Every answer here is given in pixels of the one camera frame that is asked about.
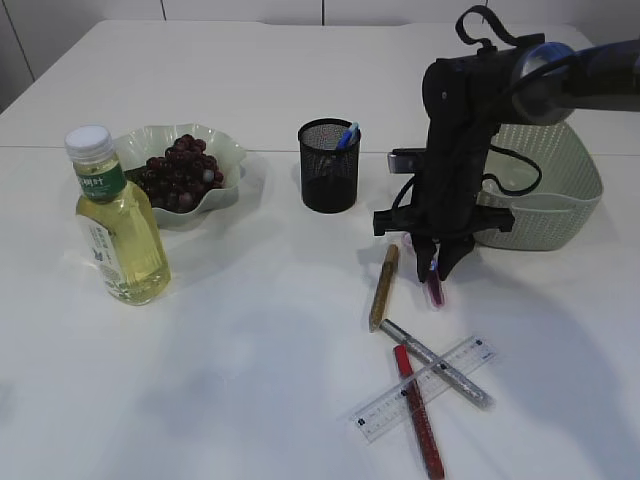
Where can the silver glitter pen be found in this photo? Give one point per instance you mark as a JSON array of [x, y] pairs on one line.
[[438, 365]]

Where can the purple grape bunch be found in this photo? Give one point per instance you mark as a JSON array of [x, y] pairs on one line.
[[179, 180]]

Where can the pink scissors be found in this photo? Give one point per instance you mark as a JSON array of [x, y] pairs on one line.
[[432, 285]]

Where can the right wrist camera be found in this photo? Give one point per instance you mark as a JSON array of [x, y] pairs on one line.
[[405, 160]]

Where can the black mesh pen holder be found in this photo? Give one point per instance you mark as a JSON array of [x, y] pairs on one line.
[[329, 177]]

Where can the clear plastic ruler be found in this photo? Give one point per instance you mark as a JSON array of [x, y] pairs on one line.
[[392, 407]]

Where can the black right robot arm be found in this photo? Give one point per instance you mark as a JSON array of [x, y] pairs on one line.
[[467, 100]]

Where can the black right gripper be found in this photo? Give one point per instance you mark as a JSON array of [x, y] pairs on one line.
[[453, 220]]

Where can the green plastic basket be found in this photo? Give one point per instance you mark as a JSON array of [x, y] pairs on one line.
[[552, 214]]

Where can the gold glitter pen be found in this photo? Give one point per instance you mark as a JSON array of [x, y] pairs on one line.
[[387, 273]]

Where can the red glitter pen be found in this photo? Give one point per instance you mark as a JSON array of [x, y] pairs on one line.
[[420, 420]]

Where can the blue scissors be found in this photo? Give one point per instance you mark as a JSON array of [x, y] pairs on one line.
[[348, 137]]

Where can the green wavy plate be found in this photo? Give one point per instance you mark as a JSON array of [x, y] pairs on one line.
[[137, 146]]

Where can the yellow tea bottle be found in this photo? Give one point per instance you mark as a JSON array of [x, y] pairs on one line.
[[116, 219]]

